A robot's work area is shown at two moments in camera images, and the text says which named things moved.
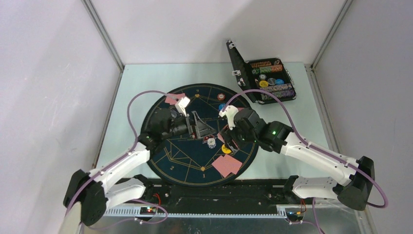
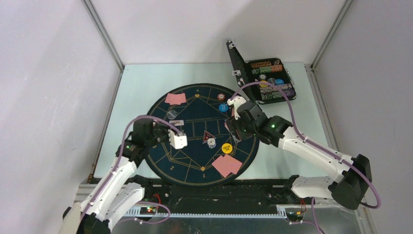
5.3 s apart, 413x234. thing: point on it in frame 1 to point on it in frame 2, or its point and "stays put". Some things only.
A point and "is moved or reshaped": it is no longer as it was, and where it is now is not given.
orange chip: [221, 97] stays put
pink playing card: [222, 139] is moved or reshaped
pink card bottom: [223, 166] stays put
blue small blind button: [221, 106] stays put
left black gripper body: [183, 126] to [160, 133]
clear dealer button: [174, 114] stays put
